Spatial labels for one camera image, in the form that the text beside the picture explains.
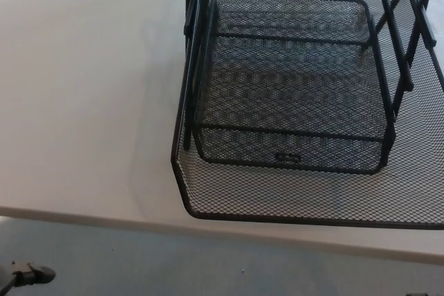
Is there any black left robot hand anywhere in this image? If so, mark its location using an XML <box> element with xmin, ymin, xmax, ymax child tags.
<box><xmin>10</xmin><ymin>260</ymin><xmax>57</xmax><ymax>285</ymax></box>

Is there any black metal rack frame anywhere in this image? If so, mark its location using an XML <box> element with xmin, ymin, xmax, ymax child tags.
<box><xmin>182</xmin><ymin>0</ymin><xmax>438</xmax><ymax>148</ymax></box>

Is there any black mesh tray with label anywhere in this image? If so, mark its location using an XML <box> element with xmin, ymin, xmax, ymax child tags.
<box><xmin>193</xmin><ymin>0</ymin><xmax>397</xmax><ymax>177</ymax></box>

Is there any black mesh sliding tray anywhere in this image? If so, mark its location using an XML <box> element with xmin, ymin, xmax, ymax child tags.
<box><xmin>169</xmin><ymin>0</ymin><xmax>444</xmax><ymax>231</ymax></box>

